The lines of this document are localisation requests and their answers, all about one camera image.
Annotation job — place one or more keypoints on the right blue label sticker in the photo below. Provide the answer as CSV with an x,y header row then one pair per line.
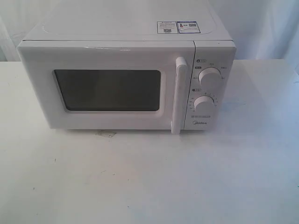
x,y
188,27

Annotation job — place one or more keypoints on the upper white control knob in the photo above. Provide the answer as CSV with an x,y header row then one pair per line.
x,y
210,77

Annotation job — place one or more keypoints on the left warning label sticker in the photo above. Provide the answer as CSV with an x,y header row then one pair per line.
x,y
167,27

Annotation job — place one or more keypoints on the white microwave oven body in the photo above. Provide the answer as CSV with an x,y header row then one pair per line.
x,y
136,20

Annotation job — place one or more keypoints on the white microwave door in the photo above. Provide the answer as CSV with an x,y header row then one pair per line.
x,y
130,85

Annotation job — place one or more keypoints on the lower white control knob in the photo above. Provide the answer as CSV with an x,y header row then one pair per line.
x,y
204,105

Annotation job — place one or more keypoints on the white control knob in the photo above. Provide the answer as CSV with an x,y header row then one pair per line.
x,y
204,105
210,77

